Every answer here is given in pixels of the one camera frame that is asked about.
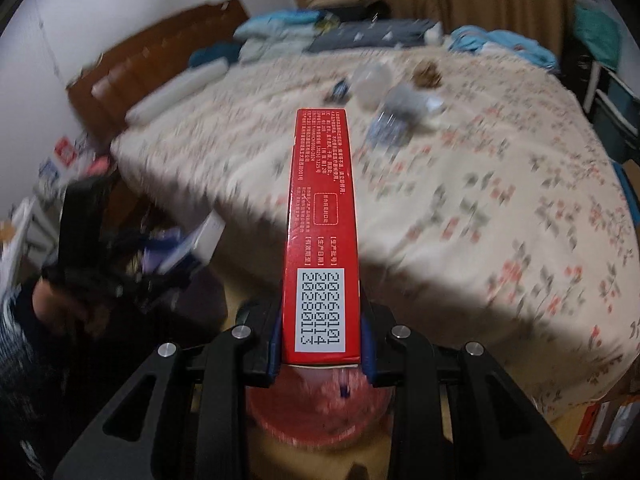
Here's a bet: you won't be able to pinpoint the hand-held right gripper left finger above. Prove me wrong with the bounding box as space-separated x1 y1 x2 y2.
52 300 283 480

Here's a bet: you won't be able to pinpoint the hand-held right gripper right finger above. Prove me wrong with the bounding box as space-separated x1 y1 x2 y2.
360 300 586 480

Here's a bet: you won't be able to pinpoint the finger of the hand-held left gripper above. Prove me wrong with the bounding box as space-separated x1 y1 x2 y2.
127 264 200 307
111 227 176 262

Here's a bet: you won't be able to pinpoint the blue white carton box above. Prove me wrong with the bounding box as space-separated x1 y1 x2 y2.
142 210 226 277

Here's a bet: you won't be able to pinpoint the red bin with plastic liner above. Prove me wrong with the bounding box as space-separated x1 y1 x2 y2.
245 362 396 448

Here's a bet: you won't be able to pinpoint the red carton box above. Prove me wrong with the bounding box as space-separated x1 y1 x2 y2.
281 107 362 366

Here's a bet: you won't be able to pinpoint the crushed plastic bottle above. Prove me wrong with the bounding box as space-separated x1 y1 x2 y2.
366 109 414 150

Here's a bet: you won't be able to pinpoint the small blue wrapper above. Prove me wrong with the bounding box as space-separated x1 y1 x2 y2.
326 79 352 103

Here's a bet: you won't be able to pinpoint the clear plastic bag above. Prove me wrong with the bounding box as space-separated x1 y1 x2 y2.
385 82 447 130

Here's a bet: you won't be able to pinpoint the brown scrap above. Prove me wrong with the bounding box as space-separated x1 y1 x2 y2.
411 60 444 89

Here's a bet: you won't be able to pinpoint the person's left hand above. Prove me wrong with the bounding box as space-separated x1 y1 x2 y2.
31 280 111 336

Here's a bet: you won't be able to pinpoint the pink packets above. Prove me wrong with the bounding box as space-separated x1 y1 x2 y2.
85 155 112 179

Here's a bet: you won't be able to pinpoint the red white packet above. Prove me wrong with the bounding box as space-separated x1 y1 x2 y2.
50 135 89 174

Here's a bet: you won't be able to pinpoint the white bolster pillow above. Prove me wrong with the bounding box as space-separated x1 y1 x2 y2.
125 60 227 126

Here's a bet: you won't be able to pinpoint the bed with floral cover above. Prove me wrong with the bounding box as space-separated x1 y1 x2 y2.
110 45 640 418

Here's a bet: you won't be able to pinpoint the wooden headboard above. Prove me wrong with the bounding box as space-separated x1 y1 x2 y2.
67 0 251 136

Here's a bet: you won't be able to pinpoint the dark teal folded cloth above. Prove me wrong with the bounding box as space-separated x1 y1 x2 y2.
189 42 244 68

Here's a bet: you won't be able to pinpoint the light blue folded clothes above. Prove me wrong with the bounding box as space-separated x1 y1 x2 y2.
234 10 323 62

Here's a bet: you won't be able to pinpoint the orange white bag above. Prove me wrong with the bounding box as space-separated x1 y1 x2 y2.
570 394 640 463

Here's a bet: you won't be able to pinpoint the grey star print blanket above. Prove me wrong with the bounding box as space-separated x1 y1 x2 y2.
307 19 443 54

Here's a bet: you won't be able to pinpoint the light blue crumpled cloth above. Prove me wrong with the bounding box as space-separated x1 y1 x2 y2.
450 27 559 72

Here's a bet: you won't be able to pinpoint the grey storage bin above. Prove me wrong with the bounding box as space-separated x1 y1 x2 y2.
595 67 640 157

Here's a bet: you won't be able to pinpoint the white rack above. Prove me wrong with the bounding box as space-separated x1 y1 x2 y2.
582 57 614 114

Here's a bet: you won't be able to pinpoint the teal hanging cloth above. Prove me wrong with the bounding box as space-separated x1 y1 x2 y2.
574 4 622 74

